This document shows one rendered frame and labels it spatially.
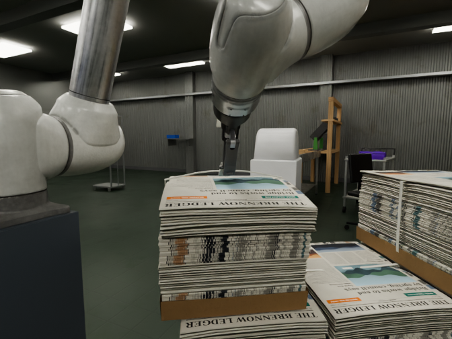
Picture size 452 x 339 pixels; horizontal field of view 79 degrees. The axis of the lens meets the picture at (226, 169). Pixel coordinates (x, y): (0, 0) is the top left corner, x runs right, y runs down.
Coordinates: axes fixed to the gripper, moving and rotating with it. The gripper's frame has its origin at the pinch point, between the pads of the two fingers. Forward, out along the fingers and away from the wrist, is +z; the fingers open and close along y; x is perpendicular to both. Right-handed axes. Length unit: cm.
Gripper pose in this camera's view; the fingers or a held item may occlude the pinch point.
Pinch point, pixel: (223, 147)
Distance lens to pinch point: 70.0
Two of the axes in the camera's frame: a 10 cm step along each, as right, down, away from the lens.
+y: 0.5, 9.3, -3.7
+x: 9.9, -0.1, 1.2
